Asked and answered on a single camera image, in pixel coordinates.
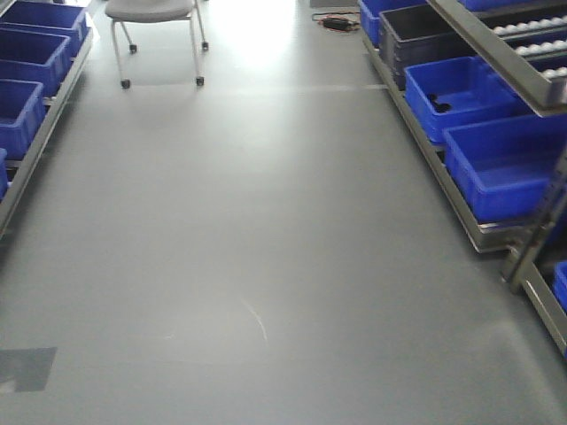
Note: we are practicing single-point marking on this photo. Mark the blue bin with black parts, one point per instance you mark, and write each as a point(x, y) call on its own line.
point(456, 92)

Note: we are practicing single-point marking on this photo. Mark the blue bin left shelf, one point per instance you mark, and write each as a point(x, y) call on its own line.
point(31, 56)
point(50, 19)
point(22, 113)

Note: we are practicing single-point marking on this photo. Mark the black power adapter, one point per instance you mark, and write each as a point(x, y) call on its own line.
point(336, 22)

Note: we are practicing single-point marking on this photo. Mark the black plastic bin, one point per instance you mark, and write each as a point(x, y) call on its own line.
point(415, 35)

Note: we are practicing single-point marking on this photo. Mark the large blue plastic bin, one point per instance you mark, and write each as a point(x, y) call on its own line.
point(503, 166)

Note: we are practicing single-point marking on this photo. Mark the grey office chair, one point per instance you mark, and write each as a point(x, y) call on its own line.
point(161, 27)

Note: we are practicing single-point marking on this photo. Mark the steel left shelf frame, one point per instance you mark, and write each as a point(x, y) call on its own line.
point(16, 174)

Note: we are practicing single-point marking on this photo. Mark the steel shelf frame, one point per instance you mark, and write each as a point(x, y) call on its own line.
point(16, 174)
point(525, 44)

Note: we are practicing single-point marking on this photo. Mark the steel right shelf frame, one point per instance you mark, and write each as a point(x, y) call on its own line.
point(525, 44)

